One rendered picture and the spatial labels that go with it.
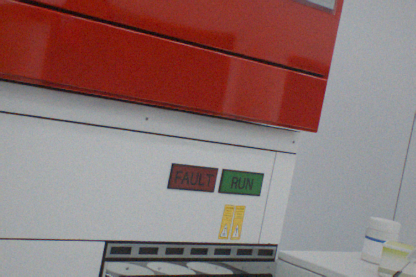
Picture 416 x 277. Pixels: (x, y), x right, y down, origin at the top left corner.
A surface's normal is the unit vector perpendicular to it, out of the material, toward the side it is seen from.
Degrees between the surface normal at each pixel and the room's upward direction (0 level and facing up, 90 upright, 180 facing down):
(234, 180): 90
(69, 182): 90
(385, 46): 90
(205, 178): 90
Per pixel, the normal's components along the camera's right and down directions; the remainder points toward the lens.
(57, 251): 0.66, 0.17
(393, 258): -0.35, -0.02
